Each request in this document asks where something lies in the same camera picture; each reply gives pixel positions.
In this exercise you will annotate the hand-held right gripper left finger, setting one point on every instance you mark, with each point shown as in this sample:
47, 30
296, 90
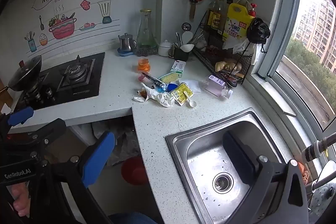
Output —
98, 158

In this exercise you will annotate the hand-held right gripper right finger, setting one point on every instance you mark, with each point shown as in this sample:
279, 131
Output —
237, 158

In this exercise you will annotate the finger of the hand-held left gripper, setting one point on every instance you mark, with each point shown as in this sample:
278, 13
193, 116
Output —
21, 115
50, 129

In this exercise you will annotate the red plastic bin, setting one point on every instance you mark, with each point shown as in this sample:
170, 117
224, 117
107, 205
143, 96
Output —
135, 170

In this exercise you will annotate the white paper towel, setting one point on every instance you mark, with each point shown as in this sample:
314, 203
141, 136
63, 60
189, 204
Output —
193, 85

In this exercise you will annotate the white tissue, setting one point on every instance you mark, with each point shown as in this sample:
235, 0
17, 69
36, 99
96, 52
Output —
160, 98

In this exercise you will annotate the yellow foil sachet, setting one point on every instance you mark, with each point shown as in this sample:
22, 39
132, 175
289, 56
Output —
181, 91

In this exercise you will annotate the person's left hand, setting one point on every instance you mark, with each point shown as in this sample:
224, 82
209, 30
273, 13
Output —
19, 200

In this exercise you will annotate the clear plastic bag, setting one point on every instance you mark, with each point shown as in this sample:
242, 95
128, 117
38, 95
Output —
123, 140

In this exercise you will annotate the stainless steel sink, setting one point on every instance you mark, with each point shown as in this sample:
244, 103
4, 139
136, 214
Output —
199, 145

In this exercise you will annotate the dark wok with lid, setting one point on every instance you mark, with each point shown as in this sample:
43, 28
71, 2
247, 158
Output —
26, 71

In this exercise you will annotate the black gas stove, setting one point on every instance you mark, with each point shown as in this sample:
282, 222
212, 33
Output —
86, 87

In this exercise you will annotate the orange mesh scrubber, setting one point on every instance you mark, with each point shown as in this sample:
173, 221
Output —
304, 172

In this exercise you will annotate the person's leg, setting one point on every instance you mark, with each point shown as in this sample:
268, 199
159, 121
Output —
134, 218

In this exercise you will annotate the white plastic spoon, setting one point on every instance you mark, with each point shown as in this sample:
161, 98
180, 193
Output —
193, 103

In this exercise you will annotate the pink liquid bottle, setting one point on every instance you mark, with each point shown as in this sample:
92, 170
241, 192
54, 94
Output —
215, 86

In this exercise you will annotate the seasoning packets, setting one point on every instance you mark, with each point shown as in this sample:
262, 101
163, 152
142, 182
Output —
232, 78

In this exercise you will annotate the ginger root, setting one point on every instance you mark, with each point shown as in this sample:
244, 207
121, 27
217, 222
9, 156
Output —
227, 66

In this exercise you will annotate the blue plastic wrapper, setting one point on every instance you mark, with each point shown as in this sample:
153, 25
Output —
160, 87

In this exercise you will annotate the black stick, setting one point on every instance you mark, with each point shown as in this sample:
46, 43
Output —
151, 77

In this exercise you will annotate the blue round lid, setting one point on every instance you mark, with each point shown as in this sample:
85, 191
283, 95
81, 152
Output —
172, 87

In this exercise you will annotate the orange plastic cup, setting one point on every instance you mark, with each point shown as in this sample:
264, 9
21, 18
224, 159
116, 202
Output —
143, 65

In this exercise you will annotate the yellow green sponge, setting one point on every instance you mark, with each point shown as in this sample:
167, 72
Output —
169, 77

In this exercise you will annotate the blue coaster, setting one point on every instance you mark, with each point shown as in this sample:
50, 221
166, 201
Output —
125, 53

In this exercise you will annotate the green white medicine box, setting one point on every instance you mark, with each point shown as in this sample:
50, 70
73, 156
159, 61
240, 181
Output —
178, 67

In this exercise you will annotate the dried red chilies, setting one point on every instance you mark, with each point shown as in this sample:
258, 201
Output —
212, 49

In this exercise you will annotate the white plastic bag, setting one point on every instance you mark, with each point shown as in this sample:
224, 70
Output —
236, 45

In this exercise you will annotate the small steel teapot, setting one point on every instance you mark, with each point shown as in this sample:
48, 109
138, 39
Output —
126, 43

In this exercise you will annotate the steel wool scrubber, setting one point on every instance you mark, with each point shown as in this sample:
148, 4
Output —
145, 52

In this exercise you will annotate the dark utensil mug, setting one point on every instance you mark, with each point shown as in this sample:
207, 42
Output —
181, 55

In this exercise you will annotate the garlic bulbs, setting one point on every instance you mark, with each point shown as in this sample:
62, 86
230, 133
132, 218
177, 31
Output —
201, 43

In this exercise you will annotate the bundle of chopsticks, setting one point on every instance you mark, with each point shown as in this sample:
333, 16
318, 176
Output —
199, 37

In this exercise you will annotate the white lidded jar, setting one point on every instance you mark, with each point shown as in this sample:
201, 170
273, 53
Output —
164, 49

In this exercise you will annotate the black plastic bag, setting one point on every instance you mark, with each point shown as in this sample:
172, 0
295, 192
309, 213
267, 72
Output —
258, 29

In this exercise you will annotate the white round paddle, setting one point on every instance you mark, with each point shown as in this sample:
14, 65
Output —
187, 37

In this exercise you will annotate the glass carafe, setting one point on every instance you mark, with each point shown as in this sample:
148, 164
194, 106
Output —
147, 35

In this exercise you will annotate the metal spoons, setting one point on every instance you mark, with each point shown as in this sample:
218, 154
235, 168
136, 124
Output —
178, 39

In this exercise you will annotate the yellow detergent jug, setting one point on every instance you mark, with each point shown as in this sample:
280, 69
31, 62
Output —
236, 22

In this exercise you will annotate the yellow label sauce bottle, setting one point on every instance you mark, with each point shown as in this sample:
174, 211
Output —
217, 19

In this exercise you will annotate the brown sauce bottle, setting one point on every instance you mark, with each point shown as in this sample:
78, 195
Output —
211, 12

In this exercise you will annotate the red pump bottle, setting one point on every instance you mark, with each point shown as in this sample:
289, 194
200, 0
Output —
252, 10

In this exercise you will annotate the dark glass bottle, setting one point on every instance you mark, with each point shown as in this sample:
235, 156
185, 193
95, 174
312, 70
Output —
229, 7

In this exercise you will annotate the apartment buildings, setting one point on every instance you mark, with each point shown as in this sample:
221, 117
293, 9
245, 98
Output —
320, 19

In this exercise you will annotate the kitchen cartoon wall sticker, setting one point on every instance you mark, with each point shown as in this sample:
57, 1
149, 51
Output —
63, 28

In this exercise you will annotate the window frame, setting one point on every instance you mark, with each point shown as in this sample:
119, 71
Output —
286, 3

